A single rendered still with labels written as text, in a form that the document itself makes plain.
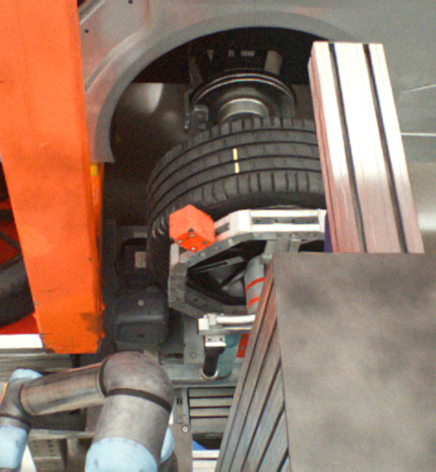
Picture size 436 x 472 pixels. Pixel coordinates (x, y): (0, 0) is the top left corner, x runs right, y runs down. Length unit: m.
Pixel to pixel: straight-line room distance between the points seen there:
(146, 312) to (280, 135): 0.85
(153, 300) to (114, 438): 1.33
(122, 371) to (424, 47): 1.26
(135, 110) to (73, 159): 2.00
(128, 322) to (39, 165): 1.07
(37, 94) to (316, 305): 0.82
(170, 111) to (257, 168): 1.68
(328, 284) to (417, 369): 0.12
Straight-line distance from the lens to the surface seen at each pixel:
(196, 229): 1.98
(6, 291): 2.63
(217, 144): 2.10
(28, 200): 1.80
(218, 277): 2.46
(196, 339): 2.83
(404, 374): 0.85
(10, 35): 1.44
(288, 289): 0.87
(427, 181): 3.65
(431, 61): 2.34
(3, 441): 1.63
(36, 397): 1.69
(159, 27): 2.13
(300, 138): 2.10
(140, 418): 1.40
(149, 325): 2.67
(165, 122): 3.63
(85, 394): 1.57
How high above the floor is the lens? 2.78
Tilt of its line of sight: 57 degrees down
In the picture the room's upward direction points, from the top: 9 degrees clockwise
